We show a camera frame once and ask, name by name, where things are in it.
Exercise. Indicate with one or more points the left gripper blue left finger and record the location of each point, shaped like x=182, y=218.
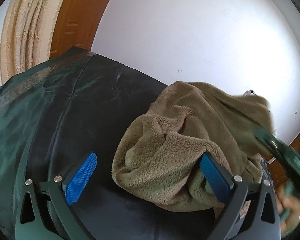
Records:
x=33, y=220

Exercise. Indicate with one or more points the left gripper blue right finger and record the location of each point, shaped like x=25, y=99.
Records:
x=262, y=219

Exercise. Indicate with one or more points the brown fleece sweater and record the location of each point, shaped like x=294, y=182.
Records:
x=157, y=159

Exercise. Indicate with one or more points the person's right hand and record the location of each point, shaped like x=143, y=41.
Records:
x=291, y=203

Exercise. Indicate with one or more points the beige pleated curtain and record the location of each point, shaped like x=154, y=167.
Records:
x=27, y=35

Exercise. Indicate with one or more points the brown wooden door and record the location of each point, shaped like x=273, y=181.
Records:
x=76, y=25

